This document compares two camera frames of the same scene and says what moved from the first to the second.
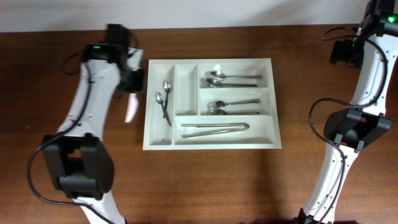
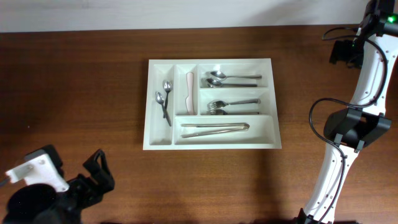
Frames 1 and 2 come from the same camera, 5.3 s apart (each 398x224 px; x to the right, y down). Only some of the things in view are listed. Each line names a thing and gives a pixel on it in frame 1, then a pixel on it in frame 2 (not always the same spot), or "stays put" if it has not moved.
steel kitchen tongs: (242, 126) stays put
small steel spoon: (160, 99) stays put
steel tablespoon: (220, 76) stays put
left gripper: (138, 84) → (102, 172)
